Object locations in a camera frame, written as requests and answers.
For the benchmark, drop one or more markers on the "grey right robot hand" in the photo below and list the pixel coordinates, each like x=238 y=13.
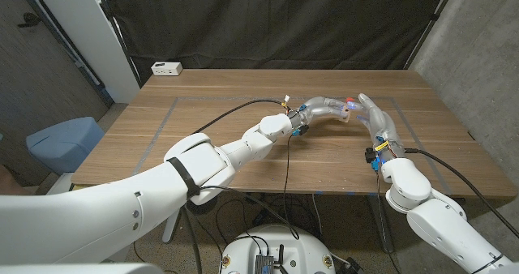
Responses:
x=379 y=124

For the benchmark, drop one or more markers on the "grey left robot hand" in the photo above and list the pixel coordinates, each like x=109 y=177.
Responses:
x=320 y=108

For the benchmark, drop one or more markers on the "small wooden block with holes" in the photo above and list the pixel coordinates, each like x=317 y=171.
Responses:
x=346 y=114

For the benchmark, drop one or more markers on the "red screw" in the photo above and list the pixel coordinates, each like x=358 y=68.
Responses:
x=349 y=100

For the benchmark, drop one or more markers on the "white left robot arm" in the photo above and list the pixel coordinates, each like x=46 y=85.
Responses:
x=142 y=209

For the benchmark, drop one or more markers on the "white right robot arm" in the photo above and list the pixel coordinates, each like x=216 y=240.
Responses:
x=438 y=217

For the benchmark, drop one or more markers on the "black curtain backdrop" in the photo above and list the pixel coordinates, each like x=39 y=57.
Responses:
x=275 y=22

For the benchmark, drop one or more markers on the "grey table leg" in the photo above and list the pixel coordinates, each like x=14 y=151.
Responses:
x=379 y=221

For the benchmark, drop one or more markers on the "black backdrop stand pole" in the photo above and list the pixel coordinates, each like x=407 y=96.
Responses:
x=119 y=39
x=431 y=20

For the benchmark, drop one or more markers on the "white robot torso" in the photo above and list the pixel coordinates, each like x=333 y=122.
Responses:
x=296 y=245

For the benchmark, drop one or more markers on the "black round floor fan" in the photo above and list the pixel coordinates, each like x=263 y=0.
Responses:
x=204 y=207

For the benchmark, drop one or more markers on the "white power strip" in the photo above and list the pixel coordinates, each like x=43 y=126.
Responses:
x=166 y=68

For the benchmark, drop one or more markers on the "grey electronics module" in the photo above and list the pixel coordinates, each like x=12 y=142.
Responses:
x=264 y=264

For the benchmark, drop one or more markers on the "white table leg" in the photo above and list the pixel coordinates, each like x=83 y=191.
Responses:
x=171 y=225

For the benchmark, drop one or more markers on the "white cabinet panel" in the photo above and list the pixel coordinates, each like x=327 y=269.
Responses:
x=89 y=35

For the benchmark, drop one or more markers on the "blue padded stool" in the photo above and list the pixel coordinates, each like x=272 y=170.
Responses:
x=65 y=142

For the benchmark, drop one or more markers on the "person's bare leg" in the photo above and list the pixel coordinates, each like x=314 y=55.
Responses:
x=10 y=182

